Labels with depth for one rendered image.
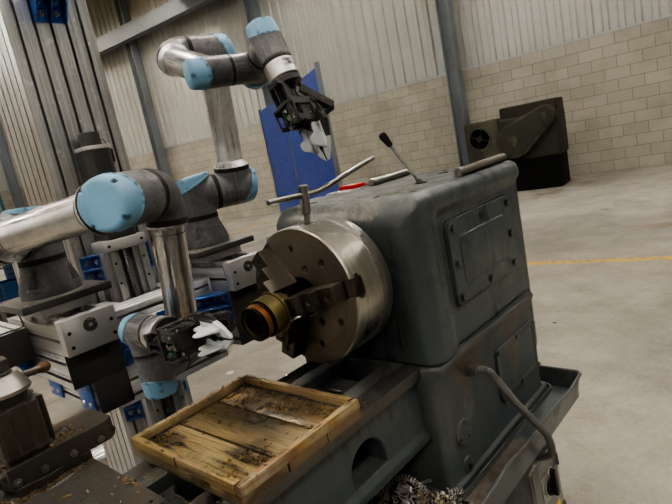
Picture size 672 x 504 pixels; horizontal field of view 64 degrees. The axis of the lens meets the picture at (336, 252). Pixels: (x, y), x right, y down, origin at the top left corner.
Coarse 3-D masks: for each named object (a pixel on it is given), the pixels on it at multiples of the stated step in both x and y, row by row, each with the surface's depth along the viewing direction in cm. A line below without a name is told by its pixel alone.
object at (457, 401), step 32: (512, 320) 149; (480, 352) 136; (512, 352) 148; (416, 384) 124; (448, 384) 124; (480, 384) 136; (512, 384) 148; (544, 384) 164; (448, 416) 124; (480, 416) 135; (512, 416) 148; (448, 448) 124; (480, 448) 135; (448, 480) 126
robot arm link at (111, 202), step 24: (96, 192) 106; (120, 192) 105; (144, 192) 110; (168, 192) 117; (0, 216) 123; (24, 216) 117; (48, 216) 114; (72, 216) 112; (96, 216) 107; (120, 216) 106; (144, 216) 111; (0, 240) 119; (24, 240) 118; (48, 240) 117; (0, 264) 124
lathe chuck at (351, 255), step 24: (288, 240) 117; (312, 240) 112; (336, 240) 112; (288, 264) 119; (312, 264) 114; (336, 264) 109; (360, 264) 111; (336, 312) 113; (360, 312) 109; (312, 336) 120; (336, 336) 115; (360, 336) 113; (312, 360) 122; (336, 360) 117
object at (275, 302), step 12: (264, 300) 109; (276, 300) 109; (252, 312) 107; (264, 312) 107; (276, 312) 108; (288, 312) 109; (252, 324) 111; (264, 324) 106; (276, 324) 108; (288, 324) 110; (252, 336) 110; (264, 336) 107
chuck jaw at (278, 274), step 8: (264, 248) 123; (256, 256) 119; (264, 256) 119; (272, 256) 120; (256, 264) 120; (264, 264) 118; (272, 264) 118; (280, 264) 119; (264, 272) 116; (272, 272) 117; (280, 272) 118; (288, 272) 119; (256, 280) 118; (264, 280) 116; (272, 280) 115; (280, 280) 116; (288, 280) 117; (296, 280) 118; (264, 288) 114; (272, 288) 114; (280, 288) 115; (288, 288) 118
